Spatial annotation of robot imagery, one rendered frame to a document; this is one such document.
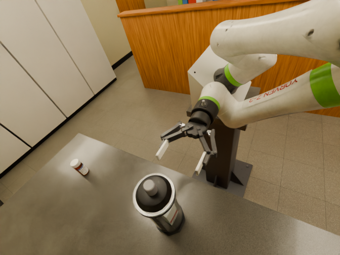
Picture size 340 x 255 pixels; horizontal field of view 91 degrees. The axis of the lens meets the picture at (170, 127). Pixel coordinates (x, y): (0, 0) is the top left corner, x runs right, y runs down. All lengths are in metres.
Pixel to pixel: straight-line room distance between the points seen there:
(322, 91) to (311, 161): 1.53
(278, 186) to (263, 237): 1.19
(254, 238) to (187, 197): 0.23
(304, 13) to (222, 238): 0.59
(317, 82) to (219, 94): 0.29
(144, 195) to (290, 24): 0.49
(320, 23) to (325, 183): 1.66
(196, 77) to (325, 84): 0.47
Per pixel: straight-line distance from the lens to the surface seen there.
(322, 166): 2.06
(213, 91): 0.68
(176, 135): 0.58
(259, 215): 0.66
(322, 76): 0.57
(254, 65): 0.78
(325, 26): 0.41
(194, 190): 0.67
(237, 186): 1.71
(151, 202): 0.42
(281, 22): 0.50
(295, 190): 1.84
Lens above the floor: 1.56
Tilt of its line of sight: 45 degrees down
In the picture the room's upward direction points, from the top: 16 degrees counter-clockwise
